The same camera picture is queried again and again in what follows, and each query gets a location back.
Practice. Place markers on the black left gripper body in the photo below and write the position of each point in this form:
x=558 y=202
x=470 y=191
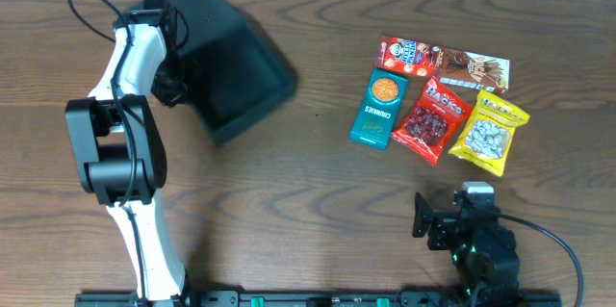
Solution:
x=170 y=84

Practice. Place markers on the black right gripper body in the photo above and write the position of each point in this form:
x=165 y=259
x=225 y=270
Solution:
x=444 y=237

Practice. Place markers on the dark green gift box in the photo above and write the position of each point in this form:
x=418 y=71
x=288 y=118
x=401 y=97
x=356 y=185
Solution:
x=235 y=74

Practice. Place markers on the teal Chunkies cookie box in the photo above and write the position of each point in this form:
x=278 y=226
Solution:
x=379 y=109

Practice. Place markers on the brown Pocky box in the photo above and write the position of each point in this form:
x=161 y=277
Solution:
x=475 y=71

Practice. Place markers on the red Hello Panda box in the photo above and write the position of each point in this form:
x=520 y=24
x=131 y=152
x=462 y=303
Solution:
x=407 y=57

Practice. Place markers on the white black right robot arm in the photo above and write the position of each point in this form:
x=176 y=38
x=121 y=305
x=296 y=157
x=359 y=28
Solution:
x=482 y=251

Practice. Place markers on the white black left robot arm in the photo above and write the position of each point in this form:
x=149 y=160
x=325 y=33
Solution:
x=120 y=157

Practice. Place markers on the red Hacks candy bag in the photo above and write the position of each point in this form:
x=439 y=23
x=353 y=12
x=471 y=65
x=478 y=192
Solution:
x=431 y=122

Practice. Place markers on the yellow seeds snack bag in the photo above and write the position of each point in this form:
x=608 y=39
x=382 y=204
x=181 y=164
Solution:
x=487 y=136

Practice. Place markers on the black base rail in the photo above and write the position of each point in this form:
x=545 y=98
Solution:
x=235 y=299

